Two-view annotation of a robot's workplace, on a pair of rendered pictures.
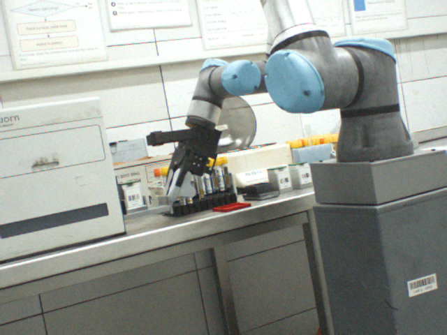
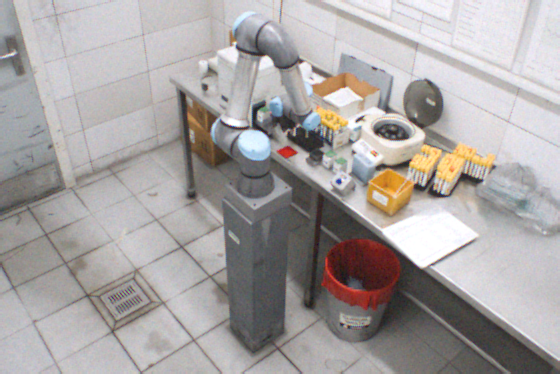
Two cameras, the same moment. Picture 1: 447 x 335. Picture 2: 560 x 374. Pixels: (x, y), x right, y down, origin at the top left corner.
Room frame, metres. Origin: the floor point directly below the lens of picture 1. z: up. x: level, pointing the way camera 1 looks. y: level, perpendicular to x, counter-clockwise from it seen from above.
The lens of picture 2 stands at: (0.90, -1.93, 2.29)
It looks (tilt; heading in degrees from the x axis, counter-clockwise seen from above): 39 degrees down; 76
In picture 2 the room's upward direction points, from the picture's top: 2 degrees clockwise
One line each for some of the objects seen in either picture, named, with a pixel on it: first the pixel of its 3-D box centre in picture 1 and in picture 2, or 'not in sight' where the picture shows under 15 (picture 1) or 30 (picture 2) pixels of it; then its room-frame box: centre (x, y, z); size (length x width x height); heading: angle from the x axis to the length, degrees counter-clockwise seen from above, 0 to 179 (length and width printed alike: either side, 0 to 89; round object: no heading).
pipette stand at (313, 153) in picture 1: (313, 164); (363, 169); (1.68, -0.25, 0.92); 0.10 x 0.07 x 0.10; 108
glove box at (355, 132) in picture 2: not in sight; (366, 123); (1.82, 0.09, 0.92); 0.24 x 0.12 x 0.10; 26
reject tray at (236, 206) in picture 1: (231, 207); (287, 151); (1.41, -0.01, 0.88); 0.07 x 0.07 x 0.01; 26
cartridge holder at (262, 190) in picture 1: (259, 190); (317, 156); (1.53, -0.08, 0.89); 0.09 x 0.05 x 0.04; 27
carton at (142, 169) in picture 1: (131, 185); (341, 101); (1.76, 0.27, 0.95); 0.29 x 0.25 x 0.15; 26
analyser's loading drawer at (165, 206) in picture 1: (123, 211); (261, 118); (1.34, 0.23, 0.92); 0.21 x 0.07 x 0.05; 116
